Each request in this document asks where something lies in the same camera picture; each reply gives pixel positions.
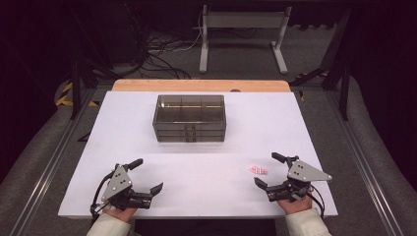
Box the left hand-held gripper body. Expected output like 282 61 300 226
100 162 153 211

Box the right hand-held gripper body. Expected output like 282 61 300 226
266 155 333 203

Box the small red and white packet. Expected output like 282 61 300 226
248 165 268 175

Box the clear grey drawer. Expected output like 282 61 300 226
156 135 226 144

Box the clear grey drawer box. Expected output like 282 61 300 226
151 94 227 144

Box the person's left hand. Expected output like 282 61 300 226
102 206 139 224

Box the person's right hand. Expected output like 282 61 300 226
277 196 313 216

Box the white board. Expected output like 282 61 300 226
58 90 338 220

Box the wooden table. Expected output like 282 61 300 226
111 79 292 93

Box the black metal stand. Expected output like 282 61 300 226
69 58 114 121
289 9 352 122

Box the yellow and black hazard tape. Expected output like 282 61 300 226
295 69 329 81
54 82 99 108

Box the grey metal stand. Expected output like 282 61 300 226
199 4 293 75

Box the left hand-held gripper cable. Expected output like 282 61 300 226
89 168 118 220

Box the hand-held gripper cable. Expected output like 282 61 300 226
89 168 118 220
308 183 327 219

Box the right hand-held gripper cable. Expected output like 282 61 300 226
308 183 327 219

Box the aluminium rail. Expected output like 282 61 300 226
324 89 408 236
9 89 96 236

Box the bundle of black floor cables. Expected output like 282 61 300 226
131 9 205 80

